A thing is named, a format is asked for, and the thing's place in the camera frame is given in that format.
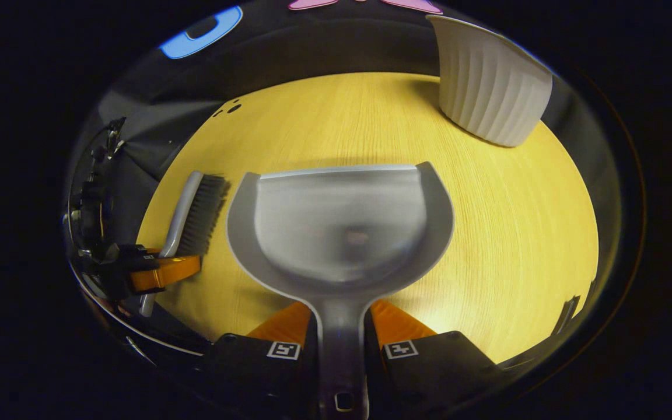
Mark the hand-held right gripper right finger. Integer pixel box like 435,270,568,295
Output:
364,299,505,420

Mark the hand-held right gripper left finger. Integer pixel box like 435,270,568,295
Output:
199,300,320,420

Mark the small grey broom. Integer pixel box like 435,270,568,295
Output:
139,171,232,317

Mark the grey dustpan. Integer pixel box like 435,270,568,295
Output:
226,162,455,420

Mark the white ribbed garbage bin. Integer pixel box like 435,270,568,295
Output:
426,15,554,148

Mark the black backdrop cloth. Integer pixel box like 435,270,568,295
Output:
65,0,622,351

